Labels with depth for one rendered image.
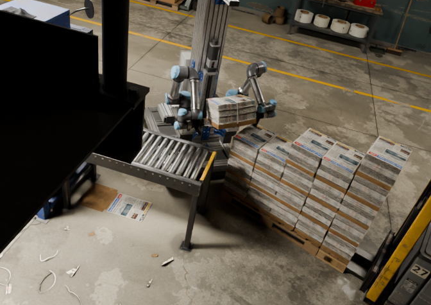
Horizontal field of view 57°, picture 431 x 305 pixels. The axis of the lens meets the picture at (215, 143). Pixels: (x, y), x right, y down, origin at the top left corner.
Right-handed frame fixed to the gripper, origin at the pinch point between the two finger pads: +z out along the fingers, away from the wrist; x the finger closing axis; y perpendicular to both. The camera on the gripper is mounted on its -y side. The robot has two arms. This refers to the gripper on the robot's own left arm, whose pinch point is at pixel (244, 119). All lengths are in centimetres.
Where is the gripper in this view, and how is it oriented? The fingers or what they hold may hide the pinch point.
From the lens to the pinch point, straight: 388.2
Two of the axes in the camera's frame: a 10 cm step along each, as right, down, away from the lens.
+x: 4.6, 2.5, -8.5
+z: -8.9, 1.4, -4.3
